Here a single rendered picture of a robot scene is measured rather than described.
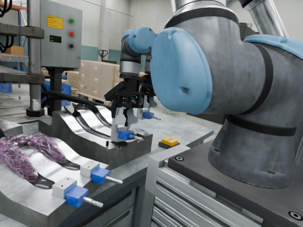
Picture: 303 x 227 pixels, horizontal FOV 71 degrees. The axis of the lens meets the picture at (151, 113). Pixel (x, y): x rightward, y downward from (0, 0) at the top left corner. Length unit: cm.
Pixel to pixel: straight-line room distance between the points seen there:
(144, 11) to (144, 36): 906
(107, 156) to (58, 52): 97
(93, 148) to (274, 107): 64
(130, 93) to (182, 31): 47
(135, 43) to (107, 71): 419
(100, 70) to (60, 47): 344
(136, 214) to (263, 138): 80
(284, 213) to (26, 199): 53
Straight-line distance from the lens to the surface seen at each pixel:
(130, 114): 81
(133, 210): 106
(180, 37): 28
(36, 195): 63
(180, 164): 40
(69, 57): 162
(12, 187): 66
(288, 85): 37
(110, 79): 477
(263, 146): 39
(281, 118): 38
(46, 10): 155
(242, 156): 39
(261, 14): 99
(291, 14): 730
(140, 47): 65
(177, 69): 27
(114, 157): 80
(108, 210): 91
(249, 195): 37
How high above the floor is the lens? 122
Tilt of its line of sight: 15 degrees down
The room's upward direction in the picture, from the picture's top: 7 degrees clockwise
